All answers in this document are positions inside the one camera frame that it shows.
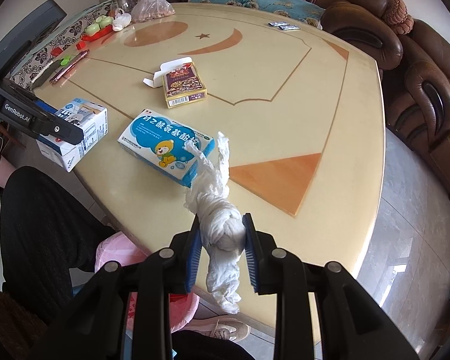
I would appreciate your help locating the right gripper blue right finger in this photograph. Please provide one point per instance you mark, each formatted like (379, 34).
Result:
(253, 252)

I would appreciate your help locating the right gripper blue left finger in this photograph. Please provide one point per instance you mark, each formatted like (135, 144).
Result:
(192, 255)

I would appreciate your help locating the small white knotted bag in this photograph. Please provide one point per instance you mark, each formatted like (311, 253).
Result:
(121, 21)

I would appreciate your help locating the plastic bag of peanuts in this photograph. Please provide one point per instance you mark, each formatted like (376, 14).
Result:
(146, 10)

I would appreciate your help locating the green white toy on red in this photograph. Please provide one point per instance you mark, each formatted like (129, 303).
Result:
(101, 27)

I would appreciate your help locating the glass jar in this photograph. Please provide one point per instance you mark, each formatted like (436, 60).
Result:
(125, 5)

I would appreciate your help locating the blue cartoon medicine box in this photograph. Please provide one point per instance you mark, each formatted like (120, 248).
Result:
(159, 142)

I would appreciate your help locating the floral patterned cloth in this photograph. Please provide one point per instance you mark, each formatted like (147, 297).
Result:
(40, 64)

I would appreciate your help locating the pink lined trash bin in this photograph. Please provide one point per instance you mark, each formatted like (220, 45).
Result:
(119, 248)

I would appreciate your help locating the person's black trouser leg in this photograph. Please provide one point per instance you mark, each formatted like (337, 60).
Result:
(44, 233)

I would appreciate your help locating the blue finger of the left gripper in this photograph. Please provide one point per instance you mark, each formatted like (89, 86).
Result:
(46, 107)
(52, 125)

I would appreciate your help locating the white blue milk carton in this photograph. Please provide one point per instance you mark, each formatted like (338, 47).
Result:
(85, 124)

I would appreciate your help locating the brown leather sofa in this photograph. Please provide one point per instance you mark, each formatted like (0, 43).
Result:
(415, 72)

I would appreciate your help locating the blue floral cushion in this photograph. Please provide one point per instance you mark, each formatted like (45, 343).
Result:
(299, 10)

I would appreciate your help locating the beige sneaker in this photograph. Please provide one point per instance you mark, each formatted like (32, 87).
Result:
(222, 327)

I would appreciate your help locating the green bottle cap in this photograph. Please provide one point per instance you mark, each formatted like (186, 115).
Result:
(66, 60)

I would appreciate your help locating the pink smartphone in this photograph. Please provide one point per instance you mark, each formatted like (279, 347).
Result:
(69, 66)

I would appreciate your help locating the open maroon snack box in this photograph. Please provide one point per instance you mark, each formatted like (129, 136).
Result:
(180, 82)

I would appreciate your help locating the white tissue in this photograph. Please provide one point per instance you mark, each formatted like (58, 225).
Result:
(220, 222)

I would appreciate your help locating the silver candy wrapper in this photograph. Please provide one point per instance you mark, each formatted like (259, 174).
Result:
(277, 24)
(288, 27)

